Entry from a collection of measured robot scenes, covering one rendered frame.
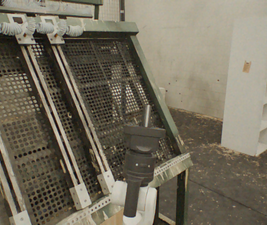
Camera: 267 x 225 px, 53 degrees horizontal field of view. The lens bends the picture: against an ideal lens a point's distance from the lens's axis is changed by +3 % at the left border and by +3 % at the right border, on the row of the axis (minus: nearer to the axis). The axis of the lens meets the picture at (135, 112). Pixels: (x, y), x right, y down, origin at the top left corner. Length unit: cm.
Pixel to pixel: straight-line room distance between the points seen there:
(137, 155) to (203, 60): 576
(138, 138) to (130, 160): 6
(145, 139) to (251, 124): 385
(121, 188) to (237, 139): 401
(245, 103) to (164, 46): 325
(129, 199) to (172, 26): 639
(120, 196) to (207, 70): 574
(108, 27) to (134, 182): 165
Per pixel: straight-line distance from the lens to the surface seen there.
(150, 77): 229
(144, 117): 73
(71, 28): 182
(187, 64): 666
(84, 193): 159
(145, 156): 73
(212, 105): 641
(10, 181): 148
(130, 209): 73
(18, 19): 182
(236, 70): 449
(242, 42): 444
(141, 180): 73
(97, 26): 213
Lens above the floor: 183
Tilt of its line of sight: 16 degrees down
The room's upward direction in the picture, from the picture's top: straight up
